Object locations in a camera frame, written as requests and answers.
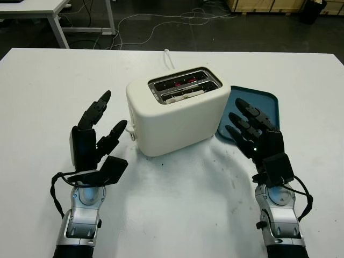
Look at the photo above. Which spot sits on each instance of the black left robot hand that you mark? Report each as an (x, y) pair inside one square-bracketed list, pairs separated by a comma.
[(83, 147)]

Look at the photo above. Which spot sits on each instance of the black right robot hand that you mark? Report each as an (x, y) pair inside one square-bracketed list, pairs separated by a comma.
[(268, 139)]

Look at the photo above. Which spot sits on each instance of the blue plastic tray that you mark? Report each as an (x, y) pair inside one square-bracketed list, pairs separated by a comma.
[(258, 99)]

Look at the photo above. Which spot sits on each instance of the cream white two-slot toaster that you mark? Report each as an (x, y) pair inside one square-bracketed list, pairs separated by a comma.
[(182, 126)]

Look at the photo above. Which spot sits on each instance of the slice of white bread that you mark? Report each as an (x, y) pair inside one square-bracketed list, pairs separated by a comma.
[(182, 95)]

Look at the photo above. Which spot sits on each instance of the silver toaster dial knob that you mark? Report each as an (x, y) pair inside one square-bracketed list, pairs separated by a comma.
[(133, 136)]

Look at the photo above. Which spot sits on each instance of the white shoe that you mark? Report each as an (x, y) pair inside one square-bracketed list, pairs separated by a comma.
[(68, 4)]

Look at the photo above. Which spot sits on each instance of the white office desk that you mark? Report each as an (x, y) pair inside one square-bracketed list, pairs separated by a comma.
[(27, 8)]

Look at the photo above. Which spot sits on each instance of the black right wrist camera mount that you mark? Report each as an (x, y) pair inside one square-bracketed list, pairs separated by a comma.
[(276, 168)]

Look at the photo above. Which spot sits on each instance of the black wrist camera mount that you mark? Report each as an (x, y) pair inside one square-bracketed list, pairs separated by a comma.
[(276, 168), (107, 172)]

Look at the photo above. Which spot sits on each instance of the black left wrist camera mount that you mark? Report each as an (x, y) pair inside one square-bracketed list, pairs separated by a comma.
[(107, 172)]

